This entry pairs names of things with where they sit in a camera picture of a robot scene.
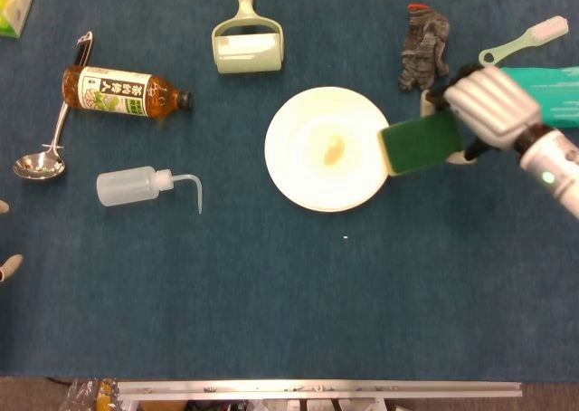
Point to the green yellow sponge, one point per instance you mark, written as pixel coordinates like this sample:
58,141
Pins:
423,144

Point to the amber tea bottle green label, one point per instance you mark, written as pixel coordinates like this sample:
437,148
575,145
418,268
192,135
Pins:
113,93

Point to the teal wet wipes pack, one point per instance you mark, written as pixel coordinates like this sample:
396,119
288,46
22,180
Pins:
554,92

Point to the pale green lint roller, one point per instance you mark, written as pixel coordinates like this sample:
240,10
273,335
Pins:
247,44

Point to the stainless steel ladle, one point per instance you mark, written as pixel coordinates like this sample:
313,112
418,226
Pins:
40,164

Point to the grey crumpled cloth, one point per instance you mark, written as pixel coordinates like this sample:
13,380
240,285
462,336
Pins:
423,51

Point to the translucent plastic squeeze wash bottle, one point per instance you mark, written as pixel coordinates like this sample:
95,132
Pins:
129,185

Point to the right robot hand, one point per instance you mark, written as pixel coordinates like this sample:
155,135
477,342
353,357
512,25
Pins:
490,105

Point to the white round plate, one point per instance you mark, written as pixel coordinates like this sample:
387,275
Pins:
307,166

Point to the pale green white brush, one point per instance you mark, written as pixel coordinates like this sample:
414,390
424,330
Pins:
524,41

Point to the green white tissue pack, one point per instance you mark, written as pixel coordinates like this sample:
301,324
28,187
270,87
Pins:
13,3

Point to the aluminium frame rail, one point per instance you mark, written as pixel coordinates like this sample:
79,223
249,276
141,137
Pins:
316,388

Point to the crinkled clear plastic bag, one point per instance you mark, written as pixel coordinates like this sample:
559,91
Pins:
90,395

